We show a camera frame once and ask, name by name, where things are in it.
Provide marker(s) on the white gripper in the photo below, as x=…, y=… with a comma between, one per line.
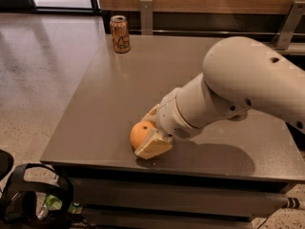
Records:
x=171, y=117

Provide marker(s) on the orange fruit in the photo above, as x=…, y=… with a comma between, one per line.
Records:
x=139, y=132

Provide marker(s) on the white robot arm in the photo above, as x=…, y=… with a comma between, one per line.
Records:
x=238, y=74

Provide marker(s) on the orange soda can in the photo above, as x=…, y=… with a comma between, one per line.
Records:
x=120, y=34

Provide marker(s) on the grey table cabinet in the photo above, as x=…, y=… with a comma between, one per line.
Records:
x=236, y=170

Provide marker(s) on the green packet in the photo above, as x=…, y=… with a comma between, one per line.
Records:
x=53, y=203

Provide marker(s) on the black chair edge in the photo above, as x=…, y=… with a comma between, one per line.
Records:
x=6, y=163

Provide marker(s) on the left metal wall bracket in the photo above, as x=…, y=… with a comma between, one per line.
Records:
x=146, y=16

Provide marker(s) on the metal wall bracket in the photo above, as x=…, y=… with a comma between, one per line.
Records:
x=285, y=34
x=146, y=16

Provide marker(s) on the right metal wall bracket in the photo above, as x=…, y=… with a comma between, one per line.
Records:
x=285, y=34

